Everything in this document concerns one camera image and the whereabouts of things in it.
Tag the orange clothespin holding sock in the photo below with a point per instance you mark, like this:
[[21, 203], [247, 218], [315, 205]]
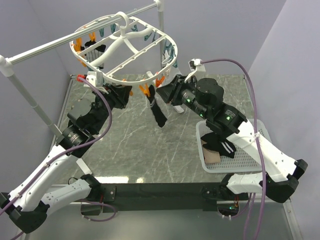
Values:
[[145, 90]]

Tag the white round clip hanger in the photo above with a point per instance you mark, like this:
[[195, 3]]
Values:
[[149, 62]]

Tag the white plastic laundry basket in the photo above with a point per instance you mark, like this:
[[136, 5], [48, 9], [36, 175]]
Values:
[[241, 163]]

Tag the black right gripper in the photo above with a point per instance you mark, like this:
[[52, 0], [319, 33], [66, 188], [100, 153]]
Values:
[[167, 92]]

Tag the white sock black cuff stripes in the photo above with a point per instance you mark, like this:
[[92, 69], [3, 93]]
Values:
[[173, 69]]

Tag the teal clothespin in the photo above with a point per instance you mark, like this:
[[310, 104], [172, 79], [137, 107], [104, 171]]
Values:
[[101, 32], [151, 36]]

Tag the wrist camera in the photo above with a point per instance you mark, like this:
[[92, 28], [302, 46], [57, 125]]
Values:
[[94, 78], [197, 70]]

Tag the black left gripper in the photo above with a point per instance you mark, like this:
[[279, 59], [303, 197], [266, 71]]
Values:
[[119, 94]]

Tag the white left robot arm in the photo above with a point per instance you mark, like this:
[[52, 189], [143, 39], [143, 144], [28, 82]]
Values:
[[29, 205]]

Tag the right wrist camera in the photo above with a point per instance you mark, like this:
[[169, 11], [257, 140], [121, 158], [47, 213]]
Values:
[[197, 70]]

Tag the teal clothespin front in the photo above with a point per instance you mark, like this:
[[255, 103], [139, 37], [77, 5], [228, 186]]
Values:
[[101, 32]]

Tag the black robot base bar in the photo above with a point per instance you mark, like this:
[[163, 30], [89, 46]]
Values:
[[164, 196]]

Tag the teal clothespin being pinched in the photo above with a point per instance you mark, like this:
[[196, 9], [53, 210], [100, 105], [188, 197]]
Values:
[[168, 51]]

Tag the teal clothespin left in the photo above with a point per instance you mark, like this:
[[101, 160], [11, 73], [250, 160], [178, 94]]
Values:
[[151, 36]]

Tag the black and white striped sock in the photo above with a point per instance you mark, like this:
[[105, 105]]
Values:
[[95, 53]]

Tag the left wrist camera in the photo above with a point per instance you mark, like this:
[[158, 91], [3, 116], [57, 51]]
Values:
[[94, 78]]

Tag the beige cloth in basket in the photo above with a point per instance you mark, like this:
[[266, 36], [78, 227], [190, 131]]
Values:
[[210, 157]]

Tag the orange pinched clothespin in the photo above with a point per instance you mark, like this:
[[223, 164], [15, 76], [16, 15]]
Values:
[[158, 81]]

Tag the white metal drying rack stand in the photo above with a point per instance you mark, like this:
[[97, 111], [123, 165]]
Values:
[[131, 32]]

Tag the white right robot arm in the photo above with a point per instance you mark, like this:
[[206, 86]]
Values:
[[205, 98]]

